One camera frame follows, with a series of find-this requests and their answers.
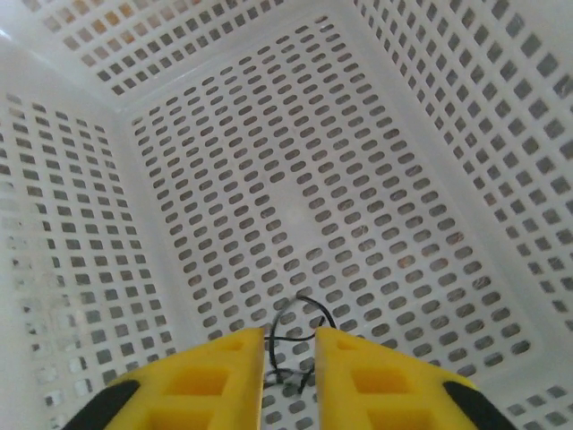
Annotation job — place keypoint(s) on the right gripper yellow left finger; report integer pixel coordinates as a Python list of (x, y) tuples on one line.
[(201, 385)]

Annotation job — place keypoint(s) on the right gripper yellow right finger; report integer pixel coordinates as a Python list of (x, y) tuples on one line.
[(380, 389)]

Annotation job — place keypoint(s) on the white plastic basket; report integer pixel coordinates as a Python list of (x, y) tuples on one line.
[(286, 134)]

